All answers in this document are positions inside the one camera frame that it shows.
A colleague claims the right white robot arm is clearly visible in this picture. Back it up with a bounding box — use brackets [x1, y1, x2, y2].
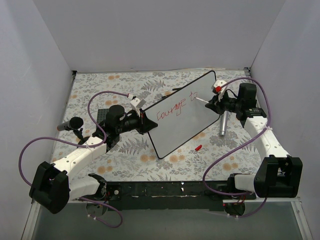
[205, 81, 303, 199]

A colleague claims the silver microphone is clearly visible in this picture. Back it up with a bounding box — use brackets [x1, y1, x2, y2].
[219, 111, 229, 137]

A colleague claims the floral patterned table mat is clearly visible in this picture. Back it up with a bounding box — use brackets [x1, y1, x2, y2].
[64, 70, 261, 182]

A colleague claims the dark grey studded baseplate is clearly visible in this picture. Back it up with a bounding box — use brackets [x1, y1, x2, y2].
[96, 108, 110, 132]

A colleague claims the white board with black frame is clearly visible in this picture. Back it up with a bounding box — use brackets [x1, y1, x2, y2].
[145, 70, 219, 159]

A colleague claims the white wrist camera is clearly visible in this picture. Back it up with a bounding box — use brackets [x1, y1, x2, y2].
[128, 93, 146, 115]
[211, 80, 227, 102]

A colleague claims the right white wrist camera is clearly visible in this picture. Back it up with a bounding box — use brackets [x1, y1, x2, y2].
[211, 80, 227, 102]

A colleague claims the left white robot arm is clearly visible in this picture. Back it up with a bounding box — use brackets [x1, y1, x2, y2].
[29, 105, 158, 214]

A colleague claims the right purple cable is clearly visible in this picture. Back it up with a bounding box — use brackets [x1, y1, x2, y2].
[202, 76, 272, 218]

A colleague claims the white marker pen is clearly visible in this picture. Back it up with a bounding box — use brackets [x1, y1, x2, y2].
[195, 97, 209, 104]

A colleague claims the black front mounting rail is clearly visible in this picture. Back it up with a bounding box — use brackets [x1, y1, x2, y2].
[99, 180, 256, 212]

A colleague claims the black microphone with red ring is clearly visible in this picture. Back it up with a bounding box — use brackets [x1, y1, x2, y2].
[56, 116, 84, 132]

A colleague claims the red marker cap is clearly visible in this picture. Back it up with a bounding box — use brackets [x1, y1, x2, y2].
[195, 145, 202, 151]

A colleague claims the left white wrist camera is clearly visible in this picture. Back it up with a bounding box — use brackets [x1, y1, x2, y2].
[128, 93, 146, 115]

